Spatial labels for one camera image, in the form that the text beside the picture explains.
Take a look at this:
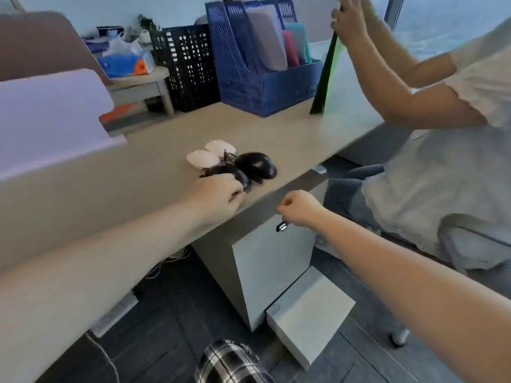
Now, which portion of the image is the orange item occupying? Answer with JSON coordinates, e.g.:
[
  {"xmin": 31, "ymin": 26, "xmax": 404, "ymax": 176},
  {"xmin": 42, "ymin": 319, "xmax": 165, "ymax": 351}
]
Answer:
[{"xmin": 99, "ymin": 102, "xmax": 137, "ymax": 124}]

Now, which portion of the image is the grey folder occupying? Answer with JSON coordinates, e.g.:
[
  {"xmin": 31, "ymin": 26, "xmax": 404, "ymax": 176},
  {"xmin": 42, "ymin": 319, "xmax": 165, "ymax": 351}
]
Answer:
[{"xmin": 245, "ymin": 5, "xmax": 289, "ymax": 72}]

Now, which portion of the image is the wooden desk riser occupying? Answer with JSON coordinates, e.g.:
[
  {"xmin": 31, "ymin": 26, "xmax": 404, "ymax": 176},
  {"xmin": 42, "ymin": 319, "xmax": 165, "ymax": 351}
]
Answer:
[{"xmin": 105, "ymin": 66, "xmax": 176, "ymax": 116}]

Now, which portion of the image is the white cable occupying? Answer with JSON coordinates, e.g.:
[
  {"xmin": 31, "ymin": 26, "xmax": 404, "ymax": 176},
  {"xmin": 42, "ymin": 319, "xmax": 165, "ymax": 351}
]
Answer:
[{"xmin": 85, "ymin": 332, "xmax": 121, "ymax": 383}]

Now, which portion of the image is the white computer mouse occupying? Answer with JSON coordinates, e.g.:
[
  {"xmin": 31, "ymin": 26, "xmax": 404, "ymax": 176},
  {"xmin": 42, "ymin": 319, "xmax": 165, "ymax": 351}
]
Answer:
[
  {"xmin": 186, "ymin": 150, "xmax": 222, "ymax": 170},
  {"xmin": 204, "ymin": 139, "xmax": 237, "ymax": 159}
]

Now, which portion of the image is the green folder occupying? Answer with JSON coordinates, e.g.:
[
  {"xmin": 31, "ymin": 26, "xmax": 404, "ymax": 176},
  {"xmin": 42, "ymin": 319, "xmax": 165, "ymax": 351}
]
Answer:
[{"xmin": 309, "ymin": 31, "xmax": 347, "ymax": 115}]

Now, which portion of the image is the white box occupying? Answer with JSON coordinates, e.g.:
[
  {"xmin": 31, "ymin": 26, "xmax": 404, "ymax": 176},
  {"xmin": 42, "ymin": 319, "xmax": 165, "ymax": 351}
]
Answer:
[{"xmin": 266, "ymin": 266, "xmax": 357, "ymax": 371}]

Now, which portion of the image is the pink folder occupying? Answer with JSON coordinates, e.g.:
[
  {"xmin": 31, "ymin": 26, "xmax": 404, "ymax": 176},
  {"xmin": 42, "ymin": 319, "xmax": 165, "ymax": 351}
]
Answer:
[{"xmin": 281, "ymin": 30, "xmax": 300, "ymax": 68}]

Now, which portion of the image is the grey office chair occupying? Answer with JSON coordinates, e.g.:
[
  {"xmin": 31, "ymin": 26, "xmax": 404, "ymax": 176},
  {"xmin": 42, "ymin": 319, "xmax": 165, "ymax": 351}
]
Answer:
[{"xmin": 323, "ymin": 163, "xmax": 511, "ymax": 349}]

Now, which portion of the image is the white drawer cabinet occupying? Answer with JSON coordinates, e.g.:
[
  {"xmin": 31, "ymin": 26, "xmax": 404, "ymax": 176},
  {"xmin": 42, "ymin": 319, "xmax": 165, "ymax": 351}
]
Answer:
[{"xmin": 191, "ymin": 171, "xmax": 330, "ymax": 332}]

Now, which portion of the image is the lavender partition panel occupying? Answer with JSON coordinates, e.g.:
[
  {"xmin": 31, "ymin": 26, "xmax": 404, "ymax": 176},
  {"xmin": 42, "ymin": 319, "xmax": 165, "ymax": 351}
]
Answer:
[{"xmin": 0, "ymin": 68, "xmax": 128, "ymax": 182}]

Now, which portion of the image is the blue tissue box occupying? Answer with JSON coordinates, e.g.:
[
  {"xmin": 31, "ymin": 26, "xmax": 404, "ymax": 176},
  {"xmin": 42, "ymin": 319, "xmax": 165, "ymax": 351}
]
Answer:
[{"xmin": 97, "ymin": 51, "xmax": 156, "ymax": 78}]

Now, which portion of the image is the person's left hand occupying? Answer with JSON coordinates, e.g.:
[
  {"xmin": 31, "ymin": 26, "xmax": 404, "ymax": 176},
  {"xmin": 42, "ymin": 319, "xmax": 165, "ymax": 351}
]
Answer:
[{"xmin": 188, "ymin": 173, "xmax": 247, "ymax": 226}]

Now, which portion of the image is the brown board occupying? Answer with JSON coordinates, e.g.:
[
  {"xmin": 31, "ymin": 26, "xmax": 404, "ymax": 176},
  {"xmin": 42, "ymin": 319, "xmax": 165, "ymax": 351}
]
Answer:
[{"xmin": 0, "ymin": 11, "xmax": 113, "ymax": 86}]

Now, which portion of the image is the person's plaid trouser leg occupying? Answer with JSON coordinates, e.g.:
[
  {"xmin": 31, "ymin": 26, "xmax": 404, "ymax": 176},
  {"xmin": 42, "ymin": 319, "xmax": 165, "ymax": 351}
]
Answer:
[{"xmin": 194, "ymin": 339, "xmax": 277, "ymax": 383}]

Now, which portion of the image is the person's right forearm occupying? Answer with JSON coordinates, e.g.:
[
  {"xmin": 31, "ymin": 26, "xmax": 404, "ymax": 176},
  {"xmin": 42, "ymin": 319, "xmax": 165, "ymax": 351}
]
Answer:
[{"xmin": 315, "ymin": 207, "xmax": 511, "ymax": 383}]

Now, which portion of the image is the white plastic bag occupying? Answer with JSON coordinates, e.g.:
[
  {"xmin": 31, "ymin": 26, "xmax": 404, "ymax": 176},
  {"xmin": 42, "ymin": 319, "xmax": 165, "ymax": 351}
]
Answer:
[{"xmin": 101, "ymin": 35, "xmax": 143, "ymax": 59}]

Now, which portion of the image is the black mesh file holder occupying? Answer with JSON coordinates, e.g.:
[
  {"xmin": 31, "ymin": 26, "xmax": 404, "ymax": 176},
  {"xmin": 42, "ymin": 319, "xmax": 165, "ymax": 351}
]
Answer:
[{"xmin": 150, "ymin": 24, "xmax": 221, "ymax": 114}]

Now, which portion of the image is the person's right hand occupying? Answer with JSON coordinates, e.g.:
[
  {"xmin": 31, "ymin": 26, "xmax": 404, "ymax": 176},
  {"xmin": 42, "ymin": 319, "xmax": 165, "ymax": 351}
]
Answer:
[{"xmin": 276, "ymin": 190, "xmax": 328, "ymax": 230}]

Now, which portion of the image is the person's left forearm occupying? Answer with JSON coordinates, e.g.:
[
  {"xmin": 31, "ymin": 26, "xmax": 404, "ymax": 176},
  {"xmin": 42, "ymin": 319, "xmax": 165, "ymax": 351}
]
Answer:
[{"xmin": 0, "ymin": 194, "xmax": 209, "ymax": 367}]

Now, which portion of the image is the teal folder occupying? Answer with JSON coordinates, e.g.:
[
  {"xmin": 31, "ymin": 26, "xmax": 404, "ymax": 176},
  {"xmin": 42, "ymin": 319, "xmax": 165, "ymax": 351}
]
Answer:
[{"xmin": 284, "ymin": 22, "xmax": 312, "ymax": 64}]

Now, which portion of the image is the blue mesh file holder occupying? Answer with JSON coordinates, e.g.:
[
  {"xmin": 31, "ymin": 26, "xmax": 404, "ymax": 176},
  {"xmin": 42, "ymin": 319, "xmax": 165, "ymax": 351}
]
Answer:
[{"xmin": 205, "ymin": 0, "xmax": 323, "ymax": 118}]

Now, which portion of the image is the small green plant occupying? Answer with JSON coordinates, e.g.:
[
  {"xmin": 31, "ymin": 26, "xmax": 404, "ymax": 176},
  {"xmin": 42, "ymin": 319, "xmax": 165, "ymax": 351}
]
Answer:
[{"xmin": 137, "ymin": 13, "xmax": 161, "ymax": 35}]

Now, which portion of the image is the black computer mouse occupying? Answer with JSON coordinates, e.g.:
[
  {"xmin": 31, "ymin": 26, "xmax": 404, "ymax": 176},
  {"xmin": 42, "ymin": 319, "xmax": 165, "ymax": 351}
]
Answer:
[
  {"xmin": 234, "ymin": 152, "xmax": 278, "ymax": 180},
  {"xmin": 200, "ymin": 164, "xmax": 253, "ymax": 194}
]

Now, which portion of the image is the white power strip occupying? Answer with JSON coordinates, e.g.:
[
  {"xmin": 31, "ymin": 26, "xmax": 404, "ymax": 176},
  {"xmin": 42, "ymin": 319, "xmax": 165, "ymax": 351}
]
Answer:
[{"xmin": 89, "ymin": 290, "xmax": 139, "ymax": 339}]

